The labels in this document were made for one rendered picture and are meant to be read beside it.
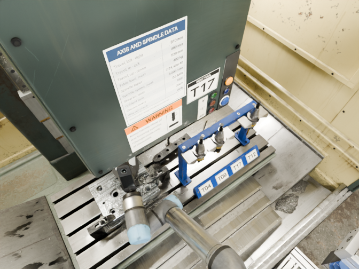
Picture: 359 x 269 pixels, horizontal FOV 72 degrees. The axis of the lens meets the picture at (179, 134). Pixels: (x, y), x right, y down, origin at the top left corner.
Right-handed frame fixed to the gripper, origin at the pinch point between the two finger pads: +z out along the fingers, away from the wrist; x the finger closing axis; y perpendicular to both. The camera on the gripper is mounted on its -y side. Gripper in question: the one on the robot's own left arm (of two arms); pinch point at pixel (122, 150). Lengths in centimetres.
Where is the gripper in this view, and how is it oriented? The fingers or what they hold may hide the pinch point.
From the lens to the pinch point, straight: 102.8
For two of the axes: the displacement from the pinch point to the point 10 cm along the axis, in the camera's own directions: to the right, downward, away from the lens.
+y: 0.2, 5.4, 8.4
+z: -2.8, -8.0, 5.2
